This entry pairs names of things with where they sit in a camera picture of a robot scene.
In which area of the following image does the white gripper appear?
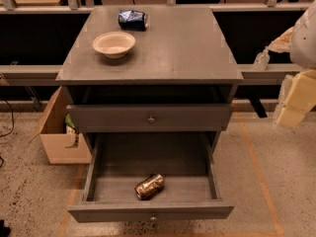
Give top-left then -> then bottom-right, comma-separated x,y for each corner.
276,69 -> 316,128

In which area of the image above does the orange soda can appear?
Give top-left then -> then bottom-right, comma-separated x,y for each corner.
134,173 -> 165,200

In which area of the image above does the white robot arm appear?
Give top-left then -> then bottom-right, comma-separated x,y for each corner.
268,1 -> 316,128

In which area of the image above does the closed grey top drawer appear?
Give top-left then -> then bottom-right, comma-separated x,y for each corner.
66,104 -> 233,132

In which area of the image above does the grey wooden drawer cabinet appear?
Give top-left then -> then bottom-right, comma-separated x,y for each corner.
55,5 -> 244,140

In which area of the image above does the brass top drawer knob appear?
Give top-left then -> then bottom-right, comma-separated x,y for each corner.
147,116 -> 156,124

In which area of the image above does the open grey middle drawer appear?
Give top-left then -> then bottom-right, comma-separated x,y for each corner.
68,132 -> 233,222

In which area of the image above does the crushed blue soda can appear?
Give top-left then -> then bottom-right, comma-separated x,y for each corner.
118,10 -> 148,31

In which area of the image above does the clear hand sanitizer bottle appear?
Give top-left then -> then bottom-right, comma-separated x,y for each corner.
253,48 -> 270,71

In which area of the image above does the white paper bowl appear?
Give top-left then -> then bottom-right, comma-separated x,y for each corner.
93,32 -> 135,59

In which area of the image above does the open cardboard box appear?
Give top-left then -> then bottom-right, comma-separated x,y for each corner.
30,87 -> 92,164

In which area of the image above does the black cable on floor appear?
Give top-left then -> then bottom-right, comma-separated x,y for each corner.
0,99 -> 16,168

